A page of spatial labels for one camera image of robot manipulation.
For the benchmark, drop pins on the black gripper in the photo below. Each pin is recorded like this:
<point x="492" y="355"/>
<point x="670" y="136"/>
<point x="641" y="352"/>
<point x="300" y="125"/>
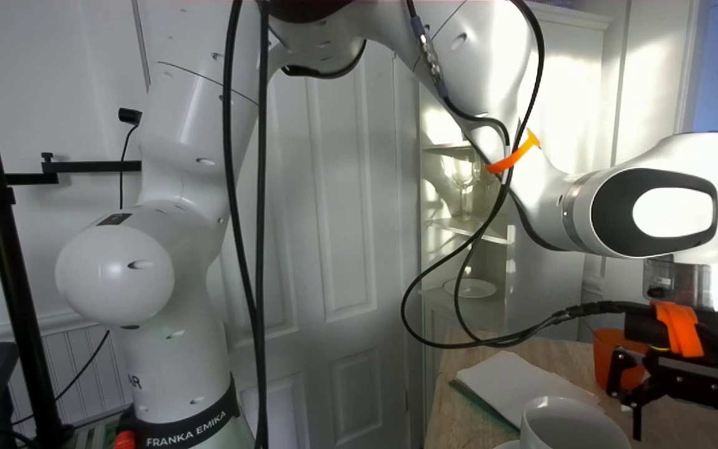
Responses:
<point x="710" y="364"/>

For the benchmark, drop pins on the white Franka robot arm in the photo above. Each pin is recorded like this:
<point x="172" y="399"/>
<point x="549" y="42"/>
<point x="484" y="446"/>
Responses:
<point x="186" y="251"/>

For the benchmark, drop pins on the white bowl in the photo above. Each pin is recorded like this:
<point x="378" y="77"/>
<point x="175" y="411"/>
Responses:
<point x="572" y="425"/>
<point x="471" y="288"/>

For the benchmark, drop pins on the white paper stack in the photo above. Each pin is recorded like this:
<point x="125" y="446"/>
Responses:
<point x="518" y="381"/>

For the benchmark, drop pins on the orange tape tag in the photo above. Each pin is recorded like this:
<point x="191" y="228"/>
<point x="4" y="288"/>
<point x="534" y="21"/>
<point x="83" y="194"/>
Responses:
<point x="512" y="156"/>

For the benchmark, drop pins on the white panelled door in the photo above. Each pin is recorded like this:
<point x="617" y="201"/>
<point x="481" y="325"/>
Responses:
<point x="336" y="251"/>

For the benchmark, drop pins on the red button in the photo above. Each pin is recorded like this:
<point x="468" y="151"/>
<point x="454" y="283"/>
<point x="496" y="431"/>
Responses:
<point x="123" y="439"/>

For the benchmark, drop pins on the black metal stand frame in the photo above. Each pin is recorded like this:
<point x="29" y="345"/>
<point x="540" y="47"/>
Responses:
<point x="2" y="233"/>

